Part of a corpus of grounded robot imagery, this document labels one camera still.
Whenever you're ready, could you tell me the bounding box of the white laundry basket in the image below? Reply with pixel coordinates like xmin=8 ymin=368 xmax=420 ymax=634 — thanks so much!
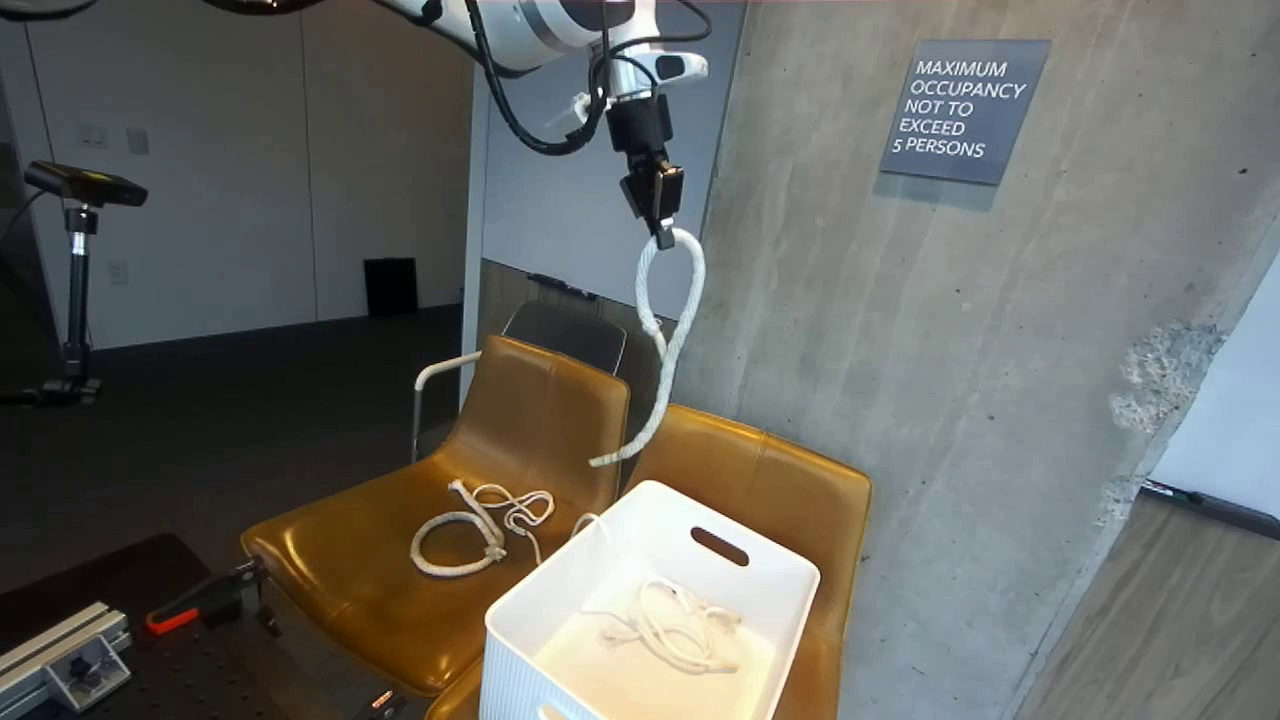
xmin=477 ymin=478 xmax=824 ymax=720

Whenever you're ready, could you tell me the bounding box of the thin white rope green tape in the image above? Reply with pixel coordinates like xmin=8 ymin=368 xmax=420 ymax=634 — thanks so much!
xmin=448 ymin=478 xmax=600 ymax=572

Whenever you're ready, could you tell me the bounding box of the black camera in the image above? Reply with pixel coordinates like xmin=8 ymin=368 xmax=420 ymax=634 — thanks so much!
xmin=18 ymin=158 xmax=150 ymax=213

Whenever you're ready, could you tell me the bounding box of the black box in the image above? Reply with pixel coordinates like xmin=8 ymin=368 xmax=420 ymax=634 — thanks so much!
xmin=361 ymin=252 xmax=420 ymax=319

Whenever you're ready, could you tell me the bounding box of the thick white braided rope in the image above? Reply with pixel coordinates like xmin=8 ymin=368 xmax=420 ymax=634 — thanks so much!
xmin=588 ymin=221 xmax=712 ymax=474
xmin=408 ymin=510 xmax=515 ymax=585

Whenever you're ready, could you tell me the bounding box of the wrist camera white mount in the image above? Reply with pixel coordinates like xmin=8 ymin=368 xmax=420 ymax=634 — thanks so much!
xmin=583 ymin=46 xmax=712 ymax=106

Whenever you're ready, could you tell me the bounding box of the orange handled black clamp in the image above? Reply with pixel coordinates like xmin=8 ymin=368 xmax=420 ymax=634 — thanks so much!
xmin=139 ymin=557 xmax=262 ymax=639

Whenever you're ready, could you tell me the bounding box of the black tripod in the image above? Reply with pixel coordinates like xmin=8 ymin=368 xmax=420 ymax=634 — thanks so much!
xmin=17 ymin=198 xmax=108 ymax=407

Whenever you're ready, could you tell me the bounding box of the mustard leather chair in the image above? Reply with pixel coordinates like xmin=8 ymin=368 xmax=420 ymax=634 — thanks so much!
xmin=422 ymin=399 xmax=875 ymax=720
xmin=237 ymin=333 xmax=635 ymax=706

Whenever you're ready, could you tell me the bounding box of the aluminium rail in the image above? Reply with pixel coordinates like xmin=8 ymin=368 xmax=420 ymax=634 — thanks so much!
xmin=0 ymin=597 xmax=134 ymax=720

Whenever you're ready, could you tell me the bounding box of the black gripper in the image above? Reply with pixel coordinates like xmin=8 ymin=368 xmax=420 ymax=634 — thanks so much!
xmin=605 ymin=92 xmax=689 ymax=252

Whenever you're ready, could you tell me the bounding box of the whiteboard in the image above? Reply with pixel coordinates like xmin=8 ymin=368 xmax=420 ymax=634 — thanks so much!
xmin=477 ymin=0 xmax=747 ymax=324

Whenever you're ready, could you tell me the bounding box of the grey occupancy sign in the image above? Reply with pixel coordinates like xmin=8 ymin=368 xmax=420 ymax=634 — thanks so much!
xmin=875 ymin=35 xmax=1054 ymax=193

